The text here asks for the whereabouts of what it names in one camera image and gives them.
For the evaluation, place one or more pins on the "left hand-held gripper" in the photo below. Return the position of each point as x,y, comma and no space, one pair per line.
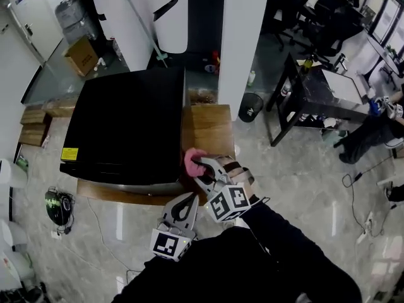
168,245

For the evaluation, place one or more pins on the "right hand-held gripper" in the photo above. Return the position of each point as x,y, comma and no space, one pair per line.
227,202

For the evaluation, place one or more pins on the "pink cleaning cloth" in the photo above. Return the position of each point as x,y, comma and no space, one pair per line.
191,163

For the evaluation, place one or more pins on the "black mini fridge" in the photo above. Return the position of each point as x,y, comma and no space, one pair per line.
126,122

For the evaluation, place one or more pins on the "person's left forearm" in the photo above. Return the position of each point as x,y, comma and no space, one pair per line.
148,276

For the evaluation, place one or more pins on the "person's right forearm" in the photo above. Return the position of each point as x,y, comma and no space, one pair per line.
284,232

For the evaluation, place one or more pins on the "wooden table with black legs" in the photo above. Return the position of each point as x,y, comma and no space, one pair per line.
208,128

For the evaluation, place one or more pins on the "black mesh trash bin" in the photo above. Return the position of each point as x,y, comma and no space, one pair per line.
251,107

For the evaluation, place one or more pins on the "person's body in black clothing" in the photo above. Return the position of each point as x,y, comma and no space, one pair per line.
246,273

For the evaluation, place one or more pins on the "white bottle with green cap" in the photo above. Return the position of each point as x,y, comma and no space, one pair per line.
251,79

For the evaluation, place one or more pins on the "white round can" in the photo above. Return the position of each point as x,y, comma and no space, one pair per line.
209,68

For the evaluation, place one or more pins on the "red bottle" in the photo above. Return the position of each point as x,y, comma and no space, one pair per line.
215,62

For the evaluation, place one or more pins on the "black and green helmet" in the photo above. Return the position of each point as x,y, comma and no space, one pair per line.
53,205

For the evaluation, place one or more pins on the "black desk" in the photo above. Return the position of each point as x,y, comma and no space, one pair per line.
315,87

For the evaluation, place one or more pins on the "pink and white power strip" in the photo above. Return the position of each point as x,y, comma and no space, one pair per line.
45,141

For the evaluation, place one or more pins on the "large white and black machine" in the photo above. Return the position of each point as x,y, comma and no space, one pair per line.
172,27

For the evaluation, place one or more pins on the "wooden steps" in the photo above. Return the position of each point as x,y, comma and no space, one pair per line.
33,125

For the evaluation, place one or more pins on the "brown cardboard box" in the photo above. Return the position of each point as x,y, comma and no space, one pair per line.
82,57

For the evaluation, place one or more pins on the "plastic-wrapped grey appliance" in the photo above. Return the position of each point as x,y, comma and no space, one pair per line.
75,14

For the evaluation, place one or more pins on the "white door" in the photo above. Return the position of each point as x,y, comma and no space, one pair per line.
38,27

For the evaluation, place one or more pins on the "glass window wall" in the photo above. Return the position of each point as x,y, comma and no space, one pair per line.
388,14

